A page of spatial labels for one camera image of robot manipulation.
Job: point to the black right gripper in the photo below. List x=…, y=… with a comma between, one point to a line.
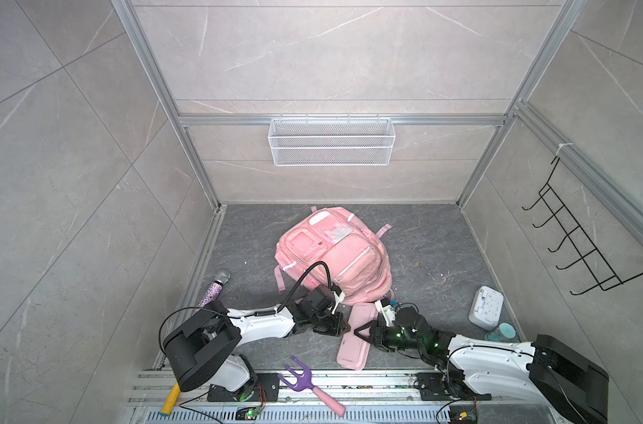
x=377, y=327

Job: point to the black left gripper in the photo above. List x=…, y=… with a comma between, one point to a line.
x=340, y=329

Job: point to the pink pencil case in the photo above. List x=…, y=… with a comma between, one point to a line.
x=353, y=351

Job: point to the pink school backpack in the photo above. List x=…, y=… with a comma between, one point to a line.
x=356, y=257

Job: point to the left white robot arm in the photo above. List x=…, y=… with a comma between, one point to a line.
x=201, y=350

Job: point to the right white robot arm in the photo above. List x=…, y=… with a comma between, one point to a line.
x=545, y=371

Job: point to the purple toy garden fork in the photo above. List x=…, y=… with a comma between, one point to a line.
x=303, y=381

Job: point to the white power strip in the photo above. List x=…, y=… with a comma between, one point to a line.
x=486, y=308

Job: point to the purple glitter microphone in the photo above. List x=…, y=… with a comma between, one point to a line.
x=215, y=286

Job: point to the small yellow circuit board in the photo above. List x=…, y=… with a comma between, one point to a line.
x=463, y=418

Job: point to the small green circuit board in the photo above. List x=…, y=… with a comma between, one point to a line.
x=248, y=413

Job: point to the yellow toy shovel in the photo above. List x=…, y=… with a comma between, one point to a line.
x=171, y=400

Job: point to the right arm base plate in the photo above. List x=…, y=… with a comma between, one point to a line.
x=440, y=386

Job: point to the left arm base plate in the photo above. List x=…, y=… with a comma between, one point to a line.
x=264, y=388

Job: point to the white wire mesh basket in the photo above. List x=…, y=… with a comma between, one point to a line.
x=298, y=142

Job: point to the black wire hook rack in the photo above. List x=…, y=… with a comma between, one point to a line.
x=587, y=252

